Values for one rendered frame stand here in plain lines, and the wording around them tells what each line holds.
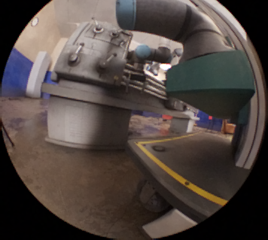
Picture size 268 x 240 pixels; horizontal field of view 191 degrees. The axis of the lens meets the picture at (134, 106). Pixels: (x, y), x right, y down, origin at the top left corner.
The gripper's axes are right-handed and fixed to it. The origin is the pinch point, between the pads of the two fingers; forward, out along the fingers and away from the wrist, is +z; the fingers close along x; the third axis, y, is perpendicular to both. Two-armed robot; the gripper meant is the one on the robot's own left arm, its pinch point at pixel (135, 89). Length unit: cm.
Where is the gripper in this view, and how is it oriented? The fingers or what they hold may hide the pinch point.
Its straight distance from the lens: 66.4
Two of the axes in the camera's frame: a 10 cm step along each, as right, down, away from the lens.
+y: -2.2, -4.4, 8.7
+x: -9.6, -0.7, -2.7
